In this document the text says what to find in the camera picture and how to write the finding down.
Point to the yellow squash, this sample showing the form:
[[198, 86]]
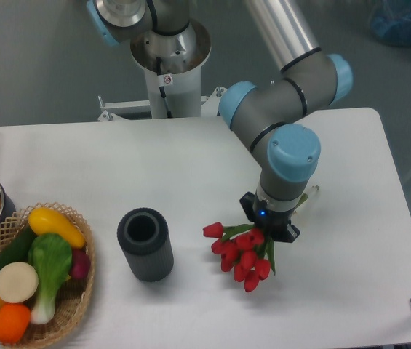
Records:
[[44, 220]]

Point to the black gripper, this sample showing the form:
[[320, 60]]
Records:
[[276, 225]]

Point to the purple radish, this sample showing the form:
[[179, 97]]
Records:
[[80, 265]]

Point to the blue plastic bag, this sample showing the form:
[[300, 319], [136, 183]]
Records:
[[390, 22]]

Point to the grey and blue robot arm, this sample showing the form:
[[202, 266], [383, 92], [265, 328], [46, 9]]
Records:
[[266, 121]]

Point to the red tulip bouquet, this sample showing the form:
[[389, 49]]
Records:
[[245, 250]]

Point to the orange fruit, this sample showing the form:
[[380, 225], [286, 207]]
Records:
[[14, 320]]

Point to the woven wicker basket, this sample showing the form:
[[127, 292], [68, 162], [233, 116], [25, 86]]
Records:
[[72, 299]]

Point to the green cucumber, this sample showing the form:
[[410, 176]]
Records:
[[17, 249]]

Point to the green bok choy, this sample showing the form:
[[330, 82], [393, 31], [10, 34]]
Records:
[[50, 255]]

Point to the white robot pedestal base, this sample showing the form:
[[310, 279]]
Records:
[[172, 67]]

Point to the dark grey ribbed vase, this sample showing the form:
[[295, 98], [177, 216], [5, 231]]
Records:
[[143, 236]]

